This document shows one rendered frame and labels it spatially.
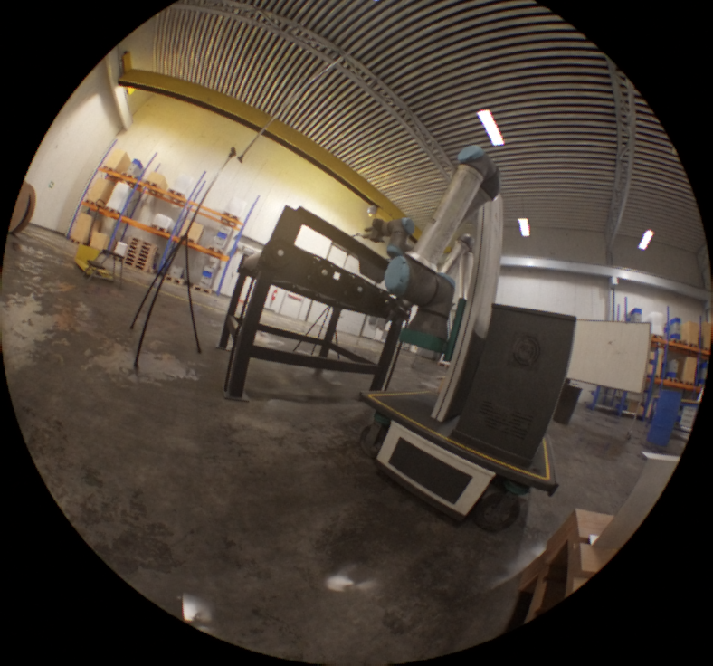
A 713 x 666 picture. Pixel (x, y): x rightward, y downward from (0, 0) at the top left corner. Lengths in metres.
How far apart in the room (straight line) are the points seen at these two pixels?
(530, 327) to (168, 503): 1.22
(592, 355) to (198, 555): 5.18
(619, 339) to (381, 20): 9.39
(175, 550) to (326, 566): 0.37
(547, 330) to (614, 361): 4.17
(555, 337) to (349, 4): 8.40
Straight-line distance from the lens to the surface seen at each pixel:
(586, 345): 5.02
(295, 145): 8.43
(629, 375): 4.89
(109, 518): 0.74
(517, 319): 0.81
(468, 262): 1.64
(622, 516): 0.68
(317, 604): 0.64
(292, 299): 10.96
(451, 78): 8.28
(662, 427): 5.12
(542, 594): 0.75
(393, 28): 7.98
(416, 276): 0.79
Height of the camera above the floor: 0.62
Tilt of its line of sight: 4 degrees up
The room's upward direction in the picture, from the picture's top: 17 degrees clockwise
